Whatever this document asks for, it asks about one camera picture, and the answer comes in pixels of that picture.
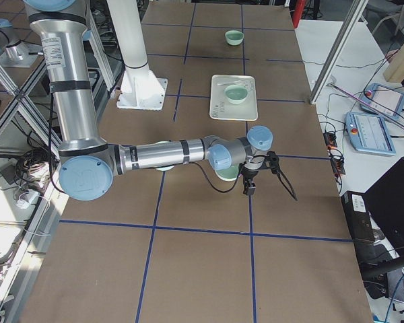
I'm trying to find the black laptop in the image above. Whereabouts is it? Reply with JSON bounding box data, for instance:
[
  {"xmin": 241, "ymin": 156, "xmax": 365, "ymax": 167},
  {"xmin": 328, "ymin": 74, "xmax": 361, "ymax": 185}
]
[{"xmin": 362, "ymin": 156, "xmax": 404, "ymax": 256}]

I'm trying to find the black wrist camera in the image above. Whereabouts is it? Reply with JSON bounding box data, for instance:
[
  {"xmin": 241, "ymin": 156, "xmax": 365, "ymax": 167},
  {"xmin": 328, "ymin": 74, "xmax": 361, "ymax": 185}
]
[{"xmin": 267, "ymin": 151, "xmax": 280, "ymax": 175}]

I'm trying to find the white plastic spoon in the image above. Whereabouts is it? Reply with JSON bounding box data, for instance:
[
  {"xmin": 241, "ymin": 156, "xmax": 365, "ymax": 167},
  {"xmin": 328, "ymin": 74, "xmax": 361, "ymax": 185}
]
[{"xmin": 217, "ymin": 80, "xmax": 244, "ymax": 85}]

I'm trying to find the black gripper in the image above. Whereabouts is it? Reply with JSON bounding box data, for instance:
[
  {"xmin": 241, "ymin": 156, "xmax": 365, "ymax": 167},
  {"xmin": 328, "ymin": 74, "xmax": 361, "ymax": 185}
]
[{"xmin": 240, "ymin": 170, "xmax": 259, "ymax": 196}]

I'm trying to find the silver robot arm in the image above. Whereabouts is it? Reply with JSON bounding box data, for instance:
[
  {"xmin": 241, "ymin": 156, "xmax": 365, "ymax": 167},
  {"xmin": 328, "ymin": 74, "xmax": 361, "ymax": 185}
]
[{"xmin": 25, "ymin": 1, "xmax": 279, "ymax": 201}]

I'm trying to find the black computer box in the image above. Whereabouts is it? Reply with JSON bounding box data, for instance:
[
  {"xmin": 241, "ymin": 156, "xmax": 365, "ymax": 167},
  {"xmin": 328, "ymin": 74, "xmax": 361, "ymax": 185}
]
[{"xmin": 341, "ymin": 191, "xmax": 375, "ymax": 244}]

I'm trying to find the white camera stand column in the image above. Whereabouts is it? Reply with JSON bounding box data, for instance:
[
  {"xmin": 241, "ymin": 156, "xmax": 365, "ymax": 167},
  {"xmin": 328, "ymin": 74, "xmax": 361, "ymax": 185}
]
[{"xmin": 107, "ymin": 0, "xmax": 168, "ymax": 111}]

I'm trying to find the blue teach pendant near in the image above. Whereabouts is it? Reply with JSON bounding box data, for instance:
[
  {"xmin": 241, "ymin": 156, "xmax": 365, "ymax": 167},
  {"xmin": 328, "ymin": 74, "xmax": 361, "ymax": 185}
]
[{"xmin": 345, "ymin": 112, "xmax": 396, "ymax": 156}]

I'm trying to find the blue teach pendant far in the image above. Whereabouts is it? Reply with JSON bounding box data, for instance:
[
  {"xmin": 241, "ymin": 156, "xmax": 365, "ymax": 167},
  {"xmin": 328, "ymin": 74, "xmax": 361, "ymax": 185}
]
[{"xmin": 360, "ymin": 83, "xmax": 404, "ymax": 120}]

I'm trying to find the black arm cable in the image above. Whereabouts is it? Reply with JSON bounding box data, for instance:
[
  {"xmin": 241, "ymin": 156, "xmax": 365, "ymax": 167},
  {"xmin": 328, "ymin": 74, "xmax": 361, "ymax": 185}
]
[{"xmin": 188, "ymin": 161, "xmax": 245, "ymax": 194}]

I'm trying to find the green bowl on tray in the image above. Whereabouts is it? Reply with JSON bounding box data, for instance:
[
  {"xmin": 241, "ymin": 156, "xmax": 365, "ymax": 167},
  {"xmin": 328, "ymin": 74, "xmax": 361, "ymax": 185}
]
[{"xmin": 224, "ymin": 84, "xmax": 248, "ymax": 104}]

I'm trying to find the green bowl with ice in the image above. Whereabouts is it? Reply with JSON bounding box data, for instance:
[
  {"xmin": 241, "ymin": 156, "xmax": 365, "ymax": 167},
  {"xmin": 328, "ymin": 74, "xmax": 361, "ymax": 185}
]
[{"xmin": 155, "ymin": 141, "xmax": 174, "ymax": 172}]

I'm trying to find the cream bear serving tray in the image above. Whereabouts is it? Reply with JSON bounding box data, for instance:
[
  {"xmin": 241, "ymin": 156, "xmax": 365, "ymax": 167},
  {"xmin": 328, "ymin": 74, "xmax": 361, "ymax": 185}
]
[{"xmin": 209, "ymin": 75, "xmax": 259, "ymax": 121}]

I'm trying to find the blue teach pendant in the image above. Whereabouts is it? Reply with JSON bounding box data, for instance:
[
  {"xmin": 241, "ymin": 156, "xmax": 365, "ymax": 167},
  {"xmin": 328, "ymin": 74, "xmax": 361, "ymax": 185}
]
[
  {"xmin": 360, "ymin": 83, "xmax": 404, "ymax": 120},
  {"xmin": 345, "ymin": 112, "xmax": 396, "ymax": 156}
]

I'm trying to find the aluminium frame post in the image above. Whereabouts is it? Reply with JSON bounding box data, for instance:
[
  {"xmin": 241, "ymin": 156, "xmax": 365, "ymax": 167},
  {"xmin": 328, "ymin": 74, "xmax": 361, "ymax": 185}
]
[{"xmin": 309, "ymin": 0, "xmax": 368, "ymax": 104}]

